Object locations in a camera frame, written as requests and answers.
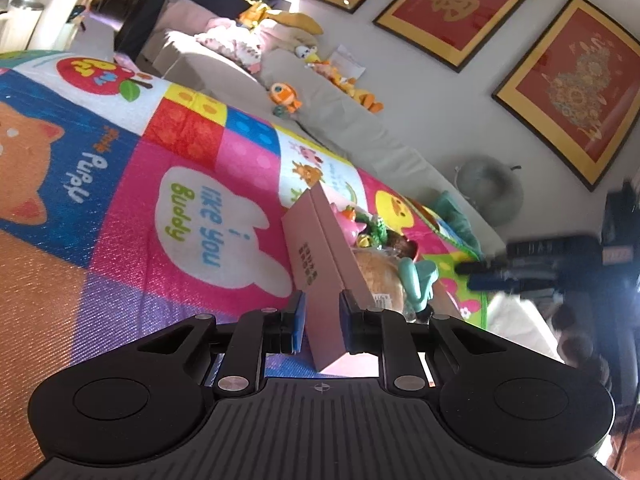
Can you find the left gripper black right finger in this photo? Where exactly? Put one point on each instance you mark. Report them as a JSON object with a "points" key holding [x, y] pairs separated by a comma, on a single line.
{"points": [[386, 335]]}

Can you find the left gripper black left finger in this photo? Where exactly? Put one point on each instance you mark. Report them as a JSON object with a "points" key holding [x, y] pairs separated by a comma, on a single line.
{"points": [[246, 343]]}

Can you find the pink cardboard box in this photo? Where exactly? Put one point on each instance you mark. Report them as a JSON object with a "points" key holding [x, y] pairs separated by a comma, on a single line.
{"points": [[323, 266]]}

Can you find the teal plastic toy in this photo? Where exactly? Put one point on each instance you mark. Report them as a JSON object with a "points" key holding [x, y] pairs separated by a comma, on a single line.
{"points": [[417, 279]]}

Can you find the bread in plastic bag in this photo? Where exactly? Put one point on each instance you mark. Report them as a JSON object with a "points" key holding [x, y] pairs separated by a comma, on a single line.
{"points": [[379, 269]]}

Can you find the brown knitted toy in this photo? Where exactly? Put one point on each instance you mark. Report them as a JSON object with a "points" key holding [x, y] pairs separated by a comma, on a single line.
{"points": [[401, 246]]}

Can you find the white sheet cover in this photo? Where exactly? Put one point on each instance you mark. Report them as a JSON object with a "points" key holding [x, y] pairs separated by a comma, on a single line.
{"points": [[519, 321]]}

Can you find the green cloth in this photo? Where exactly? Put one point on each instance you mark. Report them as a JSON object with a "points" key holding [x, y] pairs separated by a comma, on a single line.
{"points": [[446, 207]]}

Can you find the grey neck pillow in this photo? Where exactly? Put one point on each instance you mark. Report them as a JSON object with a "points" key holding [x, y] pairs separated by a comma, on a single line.
{"points": [[493, 188]]}

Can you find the colourful cartoon play mat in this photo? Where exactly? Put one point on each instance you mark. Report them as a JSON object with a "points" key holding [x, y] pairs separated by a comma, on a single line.
{"points": [[129, 203]]}

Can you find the red framed picture, right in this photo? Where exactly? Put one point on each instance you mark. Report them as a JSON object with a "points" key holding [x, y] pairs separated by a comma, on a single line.
{"points": [[577, 89]]}

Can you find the orange clownfish plush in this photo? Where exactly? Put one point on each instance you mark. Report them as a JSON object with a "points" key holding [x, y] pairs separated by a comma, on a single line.
{"points": [[284, 98]]}

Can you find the orange plush toys row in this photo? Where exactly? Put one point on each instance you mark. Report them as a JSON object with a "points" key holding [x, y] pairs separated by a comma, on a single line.
{"points": [[329, 72]]}

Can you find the pink floral blanket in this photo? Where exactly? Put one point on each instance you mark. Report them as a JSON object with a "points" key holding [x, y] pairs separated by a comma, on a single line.
{"points": [[240, 45]]}

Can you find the red framed picture, middle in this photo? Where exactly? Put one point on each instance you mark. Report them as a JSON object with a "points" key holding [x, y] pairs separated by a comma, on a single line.
{"points": [[450, 31]]}

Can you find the beige sofa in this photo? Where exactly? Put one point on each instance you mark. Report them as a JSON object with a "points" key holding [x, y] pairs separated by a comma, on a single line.
{"points": [[328, 116]]}

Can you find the yellow banana plush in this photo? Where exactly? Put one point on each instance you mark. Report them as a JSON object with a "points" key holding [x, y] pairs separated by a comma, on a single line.
{"points": [[260, 11]]}

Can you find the white thermos bottle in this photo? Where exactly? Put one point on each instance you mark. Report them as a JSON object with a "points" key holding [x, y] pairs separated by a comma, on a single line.
{"points": [[50, 24]]}

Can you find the white kettle jug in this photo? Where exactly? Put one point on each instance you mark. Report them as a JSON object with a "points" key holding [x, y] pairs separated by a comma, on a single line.
{"points": [[18, 21]]}

